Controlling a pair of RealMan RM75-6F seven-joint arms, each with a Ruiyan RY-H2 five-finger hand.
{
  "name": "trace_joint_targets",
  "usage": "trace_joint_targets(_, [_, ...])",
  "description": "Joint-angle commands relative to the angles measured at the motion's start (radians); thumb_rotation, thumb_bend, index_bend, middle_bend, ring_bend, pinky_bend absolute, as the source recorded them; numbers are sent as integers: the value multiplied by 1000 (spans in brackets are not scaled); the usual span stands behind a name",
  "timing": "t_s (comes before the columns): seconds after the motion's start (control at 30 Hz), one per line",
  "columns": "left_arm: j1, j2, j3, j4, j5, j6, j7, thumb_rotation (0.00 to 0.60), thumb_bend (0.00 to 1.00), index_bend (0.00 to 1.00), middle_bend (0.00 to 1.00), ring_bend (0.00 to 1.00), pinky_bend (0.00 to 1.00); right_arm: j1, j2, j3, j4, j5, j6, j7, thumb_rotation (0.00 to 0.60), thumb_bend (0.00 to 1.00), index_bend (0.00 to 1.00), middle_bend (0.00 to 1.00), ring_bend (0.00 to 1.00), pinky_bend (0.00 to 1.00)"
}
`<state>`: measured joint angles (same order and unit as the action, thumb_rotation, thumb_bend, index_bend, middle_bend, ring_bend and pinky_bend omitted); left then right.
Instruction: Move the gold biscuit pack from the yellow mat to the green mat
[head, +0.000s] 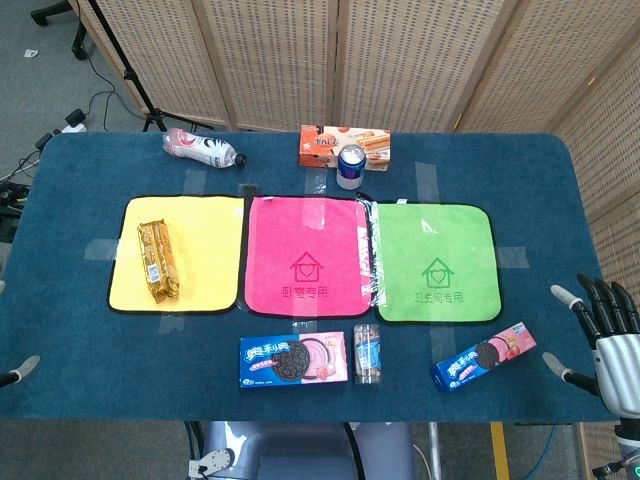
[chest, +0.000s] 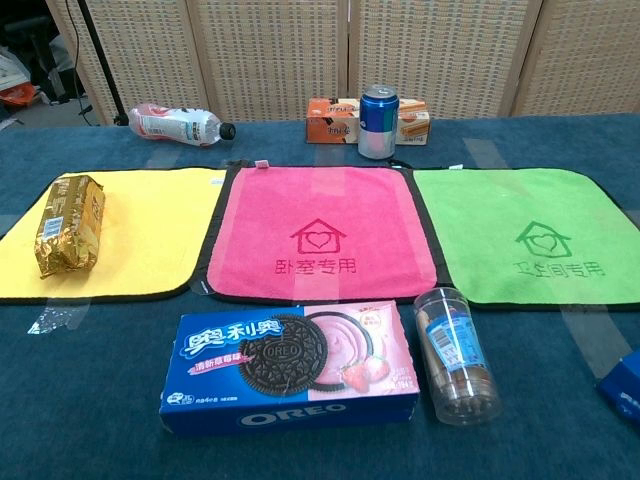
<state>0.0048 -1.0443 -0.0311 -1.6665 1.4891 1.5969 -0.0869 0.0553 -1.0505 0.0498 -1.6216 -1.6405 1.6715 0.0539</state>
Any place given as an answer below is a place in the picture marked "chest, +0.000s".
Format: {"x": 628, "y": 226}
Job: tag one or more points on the orange wafer box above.
{"x": 330, "y": 122}

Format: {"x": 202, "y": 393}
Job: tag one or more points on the clear plastic snack cup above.
{"x": 457, "y": 360}

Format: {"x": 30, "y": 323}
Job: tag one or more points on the blue and silver drink can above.
{"x": 378, "y": 122}

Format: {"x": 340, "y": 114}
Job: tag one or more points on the clear plastic drink bottle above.
{"x": 175, "y": 125}

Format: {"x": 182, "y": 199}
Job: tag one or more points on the wicker folding screen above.
{"x": 320, "y": 55}

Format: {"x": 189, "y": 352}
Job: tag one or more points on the blue Oreo cookie box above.
{"x": 290, "y": 365}

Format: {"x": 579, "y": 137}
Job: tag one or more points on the black tripod stand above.
{"x": 102, "y": 60}

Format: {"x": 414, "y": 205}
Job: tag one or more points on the blue box corner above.
{"x": 622, "y": 387}

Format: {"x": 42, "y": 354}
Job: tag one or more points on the green cloth mat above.
{"x": 530, "y": 240}

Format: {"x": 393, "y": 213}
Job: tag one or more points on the gold foil snack pack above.
{"x": 67, "y": 230}

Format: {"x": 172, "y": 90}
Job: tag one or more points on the yellow cloth mat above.
{"x": 140, "y": 235}

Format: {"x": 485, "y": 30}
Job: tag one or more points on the pink cloth mat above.
{"x": 320, "y": 235}

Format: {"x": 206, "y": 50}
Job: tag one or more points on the orange plastic bag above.
{"x": 17, "y": 93}

